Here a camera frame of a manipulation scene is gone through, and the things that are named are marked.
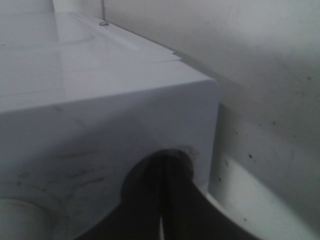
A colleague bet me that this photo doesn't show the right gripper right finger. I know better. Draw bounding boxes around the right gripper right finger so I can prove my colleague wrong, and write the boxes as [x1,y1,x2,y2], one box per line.
[159,150,256,240]

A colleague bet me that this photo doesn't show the upper white power knob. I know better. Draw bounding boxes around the upper white power knob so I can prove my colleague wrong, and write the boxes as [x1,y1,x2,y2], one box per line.
[0,199,52,240]

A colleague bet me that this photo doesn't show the white microwave oven body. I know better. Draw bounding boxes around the white microwave oven body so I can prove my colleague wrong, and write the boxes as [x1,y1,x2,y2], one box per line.
[0,12,220,240]

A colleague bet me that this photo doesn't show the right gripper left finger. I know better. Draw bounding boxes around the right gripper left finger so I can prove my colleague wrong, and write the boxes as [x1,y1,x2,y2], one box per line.
[74,148,166,240]

